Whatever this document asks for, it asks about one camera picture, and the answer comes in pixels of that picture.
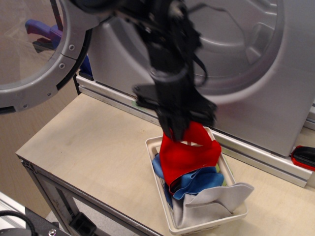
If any grey round machine door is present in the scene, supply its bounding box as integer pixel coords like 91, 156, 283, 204
0, 0, 102, 115

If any aluminium profile rail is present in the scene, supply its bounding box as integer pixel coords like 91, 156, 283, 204
76, 75, 315, 188

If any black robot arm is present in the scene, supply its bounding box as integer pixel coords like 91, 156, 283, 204
74, 0, 217, 142

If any red black clamp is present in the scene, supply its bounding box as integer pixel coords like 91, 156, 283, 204
291, 146, 315, 172

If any metal table frame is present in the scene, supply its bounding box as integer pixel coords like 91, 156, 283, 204
21, 158, 160, 236

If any grey toy washing machine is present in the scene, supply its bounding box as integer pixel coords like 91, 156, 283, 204
90, 0, 315, 156

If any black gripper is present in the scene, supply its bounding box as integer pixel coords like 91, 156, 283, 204
133, 71, 217, 141

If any red cloth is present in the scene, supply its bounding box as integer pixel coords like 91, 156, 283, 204
159, 121, 221, 195

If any white plastic laundry basket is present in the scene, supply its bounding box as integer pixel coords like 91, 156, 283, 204
146, 137, 248, 236

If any blue purple clamp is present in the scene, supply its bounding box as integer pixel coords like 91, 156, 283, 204
25, 19, 92, 81

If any blue cloth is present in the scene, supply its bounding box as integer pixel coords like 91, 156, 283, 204
163, 166, 224, 207

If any black device with cable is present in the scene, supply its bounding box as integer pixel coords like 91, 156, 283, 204
0, 210, 68, 236

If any grey cloth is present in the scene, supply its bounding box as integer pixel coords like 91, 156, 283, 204
172, 182, 254, 229

